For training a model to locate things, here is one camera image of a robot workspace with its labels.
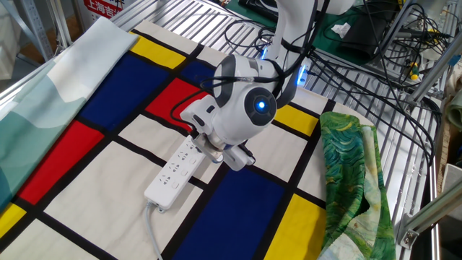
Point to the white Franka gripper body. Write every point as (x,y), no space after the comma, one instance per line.
(238,159)

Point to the white four-socket power strip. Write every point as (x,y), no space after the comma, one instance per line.
(173,177)

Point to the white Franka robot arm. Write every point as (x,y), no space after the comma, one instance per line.
(238,119)

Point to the colour block grid tablecloth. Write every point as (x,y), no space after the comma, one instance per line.
(234,216)

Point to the green painted landscape cloth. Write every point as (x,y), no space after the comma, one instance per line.
(343,162)

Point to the green desk mat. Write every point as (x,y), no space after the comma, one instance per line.
(325,43)

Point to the white crumpled tissue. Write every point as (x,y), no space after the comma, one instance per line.
(341,29)

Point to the black pouch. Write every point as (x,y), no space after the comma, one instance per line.
(361,36)

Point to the yellow green screwdriver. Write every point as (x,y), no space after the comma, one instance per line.
(414,71)

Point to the aluminium profile bar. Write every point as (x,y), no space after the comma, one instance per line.
(429,216)
(435,72)

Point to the red white sign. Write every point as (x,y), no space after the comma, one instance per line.
(103,7)

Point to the brown cardboard panel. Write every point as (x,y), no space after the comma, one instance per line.
(443,151)

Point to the pale teal white cloth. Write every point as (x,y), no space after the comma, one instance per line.
(36,108)

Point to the grey perforated steel strut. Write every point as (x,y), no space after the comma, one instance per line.
(36,29)

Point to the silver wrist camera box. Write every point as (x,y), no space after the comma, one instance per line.
(207,146)

